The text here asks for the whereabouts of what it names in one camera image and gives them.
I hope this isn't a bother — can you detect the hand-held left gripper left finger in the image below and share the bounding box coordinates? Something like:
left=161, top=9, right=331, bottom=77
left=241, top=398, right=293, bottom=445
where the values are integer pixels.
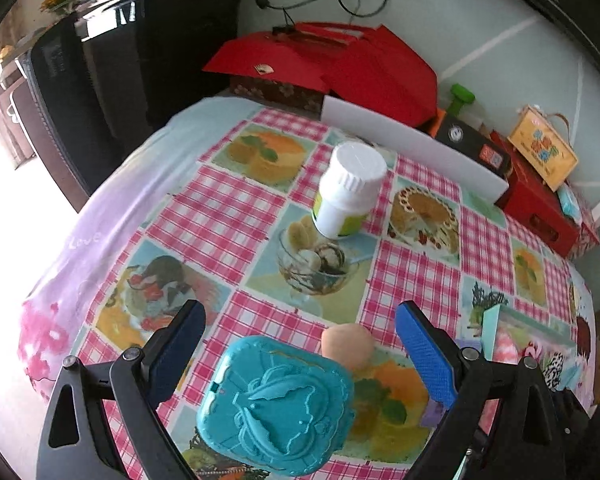
left=36, top=300, right=207, bottom=480

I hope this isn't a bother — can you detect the red gift box gold emblem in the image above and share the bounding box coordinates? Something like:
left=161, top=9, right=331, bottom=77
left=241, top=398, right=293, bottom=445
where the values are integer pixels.
left=202, top=31, right=331, bottom=113

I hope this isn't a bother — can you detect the plain red gift box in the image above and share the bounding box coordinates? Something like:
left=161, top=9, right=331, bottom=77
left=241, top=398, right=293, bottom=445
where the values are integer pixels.
left=275, top=22, right=439, bottom=128

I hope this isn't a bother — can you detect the pink white fluffy towel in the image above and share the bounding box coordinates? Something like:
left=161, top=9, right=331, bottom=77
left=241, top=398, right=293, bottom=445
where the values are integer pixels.
left=495, top=327, right=528, bottom=368

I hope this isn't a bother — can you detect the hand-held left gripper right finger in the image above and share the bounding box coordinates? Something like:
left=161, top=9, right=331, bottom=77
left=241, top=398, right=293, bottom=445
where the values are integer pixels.
left=395, top=301, right=567, bottom=480

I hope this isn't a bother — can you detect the beige sponge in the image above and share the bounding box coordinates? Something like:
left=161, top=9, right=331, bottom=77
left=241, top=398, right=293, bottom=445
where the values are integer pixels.
left=321, top=323, right=374, bottom=372

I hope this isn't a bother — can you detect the red patterned box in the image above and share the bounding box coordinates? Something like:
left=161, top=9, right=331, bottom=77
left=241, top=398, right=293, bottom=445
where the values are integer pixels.
left=570, top=190, right=600, bottom=260

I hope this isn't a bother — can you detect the red cardboard box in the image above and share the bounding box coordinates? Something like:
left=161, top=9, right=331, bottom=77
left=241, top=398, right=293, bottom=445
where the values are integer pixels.
left=490, top=130, right=581, bottom=260

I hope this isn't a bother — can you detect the yellow gift box with handle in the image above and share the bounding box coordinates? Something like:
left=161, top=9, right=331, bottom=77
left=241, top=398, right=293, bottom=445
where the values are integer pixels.
left=507, top=105, right=580, bottom=192

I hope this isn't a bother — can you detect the teal rimmed white tray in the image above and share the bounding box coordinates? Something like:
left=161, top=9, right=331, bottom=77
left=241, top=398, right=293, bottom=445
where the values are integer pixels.
left=480, top=304, right=588, bottom=396

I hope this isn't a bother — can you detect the light blue wipes pack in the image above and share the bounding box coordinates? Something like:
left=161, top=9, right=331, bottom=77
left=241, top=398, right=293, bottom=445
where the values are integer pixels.
left=557, top=185, right=583, bottom=226

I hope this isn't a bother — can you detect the black box with gauge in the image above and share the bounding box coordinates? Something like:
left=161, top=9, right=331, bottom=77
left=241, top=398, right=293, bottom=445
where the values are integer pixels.
left=427, top=110, right=513, bottom=181

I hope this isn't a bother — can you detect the green dumbbell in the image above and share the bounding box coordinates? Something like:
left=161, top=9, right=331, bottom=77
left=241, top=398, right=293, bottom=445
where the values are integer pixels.
left=447, top=83, right=477, bottom=118

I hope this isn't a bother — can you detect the white plastic bottle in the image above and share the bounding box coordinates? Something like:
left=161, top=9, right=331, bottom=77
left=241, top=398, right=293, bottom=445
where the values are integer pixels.
left=311, top=141, right=388, bottom=240

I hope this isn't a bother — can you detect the teal plastic box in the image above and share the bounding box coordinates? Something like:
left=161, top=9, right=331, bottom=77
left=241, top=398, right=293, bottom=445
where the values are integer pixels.
left=196, top=336, right=355, bottom=477

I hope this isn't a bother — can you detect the leopard print scrunchie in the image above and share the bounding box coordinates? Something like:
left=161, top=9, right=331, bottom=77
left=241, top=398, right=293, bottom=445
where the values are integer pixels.
left=540, top=352, right=566, bottom=391

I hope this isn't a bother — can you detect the white board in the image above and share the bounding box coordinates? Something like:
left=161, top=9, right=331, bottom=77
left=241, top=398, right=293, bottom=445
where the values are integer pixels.
left=321, top=94, right=511, bottom=205

